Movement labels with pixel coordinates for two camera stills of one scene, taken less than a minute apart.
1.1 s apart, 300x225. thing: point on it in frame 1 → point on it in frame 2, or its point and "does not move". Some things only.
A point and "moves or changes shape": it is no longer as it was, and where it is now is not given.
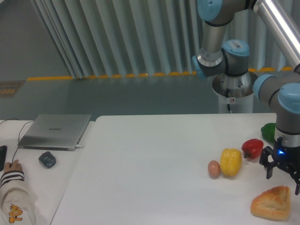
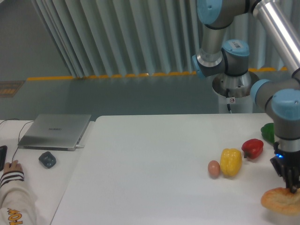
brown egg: (213, 168) does not move
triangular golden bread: (274, 203) moves or changes shape
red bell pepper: (252, 148) does not move
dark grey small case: (48, 160) does not move
